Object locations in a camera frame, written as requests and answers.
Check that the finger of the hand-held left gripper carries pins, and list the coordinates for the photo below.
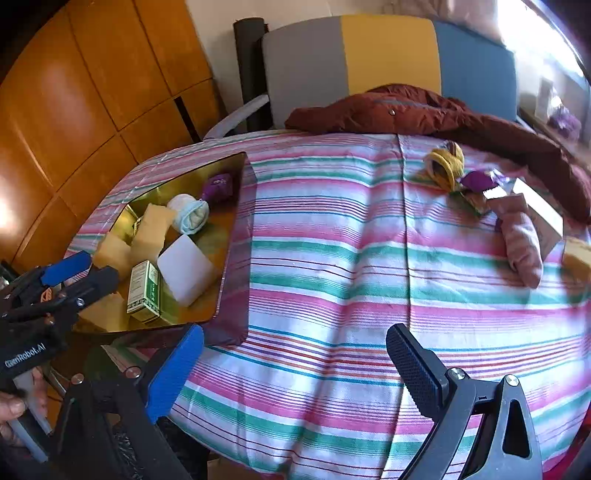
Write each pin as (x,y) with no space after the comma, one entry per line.
(92,282)
(64,270)

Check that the white sock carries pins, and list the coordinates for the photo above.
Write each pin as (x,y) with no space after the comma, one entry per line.
(189,214)

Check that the pink striped sock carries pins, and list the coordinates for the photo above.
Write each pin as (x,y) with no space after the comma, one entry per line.
(521,249)

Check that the purple box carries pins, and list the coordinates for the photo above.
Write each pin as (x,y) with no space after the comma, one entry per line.
(565,122)

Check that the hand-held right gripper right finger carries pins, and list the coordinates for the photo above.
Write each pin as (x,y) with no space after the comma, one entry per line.
(415,364)

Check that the purple cloth pouch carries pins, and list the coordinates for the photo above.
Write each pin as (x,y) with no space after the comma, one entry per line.
(217,187)

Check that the maroon puffer jacket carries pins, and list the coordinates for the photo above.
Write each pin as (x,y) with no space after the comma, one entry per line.
(392,110)

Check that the wooden desk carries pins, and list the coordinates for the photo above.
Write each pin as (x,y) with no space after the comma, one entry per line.
(531,121)

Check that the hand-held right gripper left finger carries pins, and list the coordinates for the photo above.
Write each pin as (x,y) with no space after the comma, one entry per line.
(178,369)

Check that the green and white carton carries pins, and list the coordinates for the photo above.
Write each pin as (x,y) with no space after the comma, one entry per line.
(147,290)

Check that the small yellow sponge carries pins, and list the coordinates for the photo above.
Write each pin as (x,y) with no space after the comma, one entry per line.
(111,253)

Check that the black rolled mat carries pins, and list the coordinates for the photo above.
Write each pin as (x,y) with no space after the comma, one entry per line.
(249,69)

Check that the person's left hand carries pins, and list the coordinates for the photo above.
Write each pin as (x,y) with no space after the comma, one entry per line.
(11,408)

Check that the gold tray with maroon rim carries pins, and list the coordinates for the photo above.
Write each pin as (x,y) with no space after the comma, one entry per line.
(217,286)

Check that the white foam block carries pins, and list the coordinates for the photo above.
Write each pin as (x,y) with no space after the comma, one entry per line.
(187,270)

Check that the striped bed sheet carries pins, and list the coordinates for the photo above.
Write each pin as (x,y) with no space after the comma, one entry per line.
(346,277)

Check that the white and brown box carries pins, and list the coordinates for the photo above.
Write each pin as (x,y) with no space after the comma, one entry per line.
(545,221)

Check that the rounded yellow sponge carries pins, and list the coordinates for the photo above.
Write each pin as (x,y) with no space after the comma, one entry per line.
(578,259)

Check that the large yellow sponge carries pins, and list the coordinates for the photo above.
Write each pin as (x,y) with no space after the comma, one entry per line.
(99,313)
(152,226)

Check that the wooden wardrobe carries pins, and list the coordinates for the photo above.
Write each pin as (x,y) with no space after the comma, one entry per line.
(92,92)

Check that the green-edged snack packet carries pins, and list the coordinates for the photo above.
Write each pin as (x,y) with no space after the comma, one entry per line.
(475,202)

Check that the purple foil wrapper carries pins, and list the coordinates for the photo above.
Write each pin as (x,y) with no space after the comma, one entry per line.
(480,180)

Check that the grey yellow blue headboard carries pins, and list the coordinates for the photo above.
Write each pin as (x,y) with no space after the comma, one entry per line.
(388,50)

